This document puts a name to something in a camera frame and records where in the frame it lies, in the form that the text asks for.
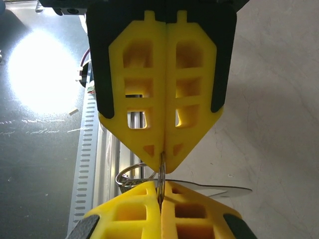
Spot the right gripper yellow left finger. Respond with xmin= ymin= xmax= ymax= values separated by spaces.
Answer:
xmin=67 ymin=181 xmax=162 ymax=239

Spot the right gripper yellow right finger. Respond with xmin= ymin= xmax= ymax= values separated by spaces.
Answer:
xmin=161 ymin=182 xmax=257 ymax=239

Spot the silver key bunch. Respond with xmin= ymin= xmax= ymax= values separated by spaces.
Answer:
xmin=115 ymin=163 xmax=158 ymax=194

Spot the silver split keyring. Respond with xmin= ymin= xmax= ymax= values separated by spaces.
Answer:
xmin=156 ymin=151 xmax=167 ymax=203

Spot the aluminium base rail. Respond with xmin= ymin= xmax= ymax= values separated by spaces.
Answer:
xmin=99 ymin=94 xmax=151 ymax=197

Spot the white slotted cable duct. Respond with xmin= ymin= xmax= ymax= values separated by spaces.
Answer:
xmin=66 ymin=93 xmax=102 ymax=225

